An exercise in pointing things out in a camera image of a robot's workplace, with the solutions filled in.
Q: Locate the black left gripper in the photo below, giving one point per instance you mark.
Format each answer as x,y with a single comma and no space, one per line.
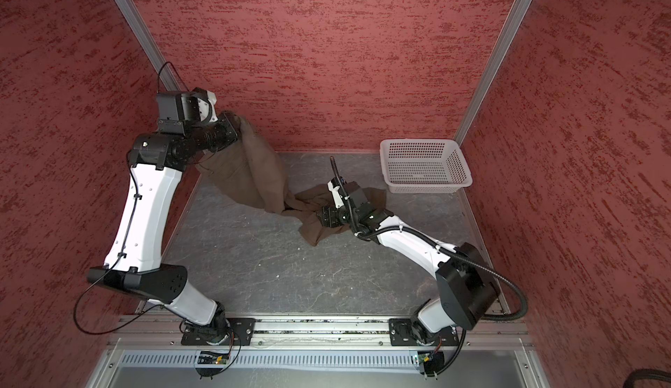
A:
231,132

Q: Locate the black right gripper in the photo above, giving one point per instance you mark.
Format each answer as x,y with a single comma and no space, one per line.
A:
328,213

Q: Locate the brown corduroy trousers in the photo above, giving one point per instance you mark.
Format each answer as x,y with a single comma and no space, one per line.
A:
251,173

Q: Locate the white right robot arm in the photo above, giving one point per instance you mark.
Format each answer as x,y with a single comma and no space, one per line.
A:
466,290

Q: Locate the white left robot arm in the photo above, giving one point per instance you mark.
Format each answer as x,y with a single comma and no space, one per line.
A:
134,265

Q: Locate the white perforated plastic basket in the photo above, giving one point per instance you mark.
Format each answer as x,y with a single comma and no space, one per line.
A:
424,166

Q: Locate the right small circuit board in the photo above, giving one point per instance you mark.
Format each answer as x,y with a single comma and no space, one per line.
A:
430,362

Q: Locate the small circuit board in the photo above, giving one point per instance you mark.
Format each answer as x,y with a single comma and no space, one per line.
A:
430,362
214,357

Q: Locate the left small circuit board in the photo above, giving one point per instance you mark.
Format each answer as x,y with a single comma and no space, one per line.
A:
214,357

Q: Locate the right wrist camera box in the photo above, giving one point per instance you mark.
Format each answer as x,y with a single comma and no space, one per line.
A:
341,193

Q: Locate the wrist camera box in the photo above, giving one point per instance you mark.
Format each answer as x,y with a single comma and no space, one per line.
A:
341,193
182,112

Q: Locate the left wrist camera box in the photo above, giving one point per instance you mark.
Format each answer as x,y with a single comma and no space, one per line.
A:
182,112

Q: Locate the aluminium left corner post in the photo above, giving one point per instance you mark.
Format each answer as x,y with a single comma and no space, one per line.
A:
142,33

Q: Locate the aluminium corner post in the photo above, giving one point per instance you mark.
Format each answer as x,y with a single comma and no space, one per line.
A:
514,19
142,33

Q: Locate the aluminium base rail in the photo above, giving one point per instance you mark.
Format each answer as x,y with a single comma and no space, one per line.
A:
161,331

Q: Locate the white slotted cable duct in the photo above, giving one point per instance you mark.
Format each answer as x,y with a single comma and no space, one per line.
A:
369,361

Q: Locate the aluminium right corner post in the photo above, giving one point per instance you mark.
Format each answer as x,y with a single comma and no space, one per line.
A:
514,19

